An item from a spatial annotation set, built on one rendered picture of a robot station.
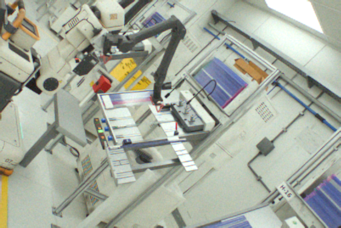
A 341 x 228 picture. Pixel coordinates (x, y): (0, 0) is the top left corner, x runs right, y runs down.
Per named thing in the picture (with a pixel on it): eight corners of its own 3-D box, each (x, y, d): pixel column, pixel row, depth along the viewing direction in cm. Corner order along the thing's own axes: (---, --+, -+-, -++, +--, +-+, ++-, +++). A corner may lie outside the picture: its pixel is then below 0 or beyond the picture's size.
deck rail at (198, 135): (116, 152, 216) (116, 145, 213) (116, 150, 218) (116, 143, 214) (208, 138, 243) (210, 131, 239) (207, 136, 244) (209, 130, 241)
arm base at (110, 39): (101, 29, 185) (106, 37, 177) (114, 30, 189) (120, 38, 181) (99, 42, 190) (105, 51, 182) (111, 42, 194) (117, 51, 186)
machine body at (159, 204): (84, 220, 242) (137, 172, 234) (71, 163, 296) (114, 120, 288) (137, 239, 283) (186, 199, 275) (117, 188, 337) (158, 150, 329)
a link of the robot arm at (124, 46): (177, 10, 198) (184, 16, 192) (181, 27, 208) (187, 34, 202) (112, 37, 191) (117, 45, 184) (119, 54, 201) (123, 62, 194)
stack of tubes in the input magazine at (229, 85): (221, 108, 236) (248, 83, 232) (192, 76, 275) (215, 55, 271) (229, 116, 244) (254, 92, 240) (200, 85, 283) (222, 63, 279)
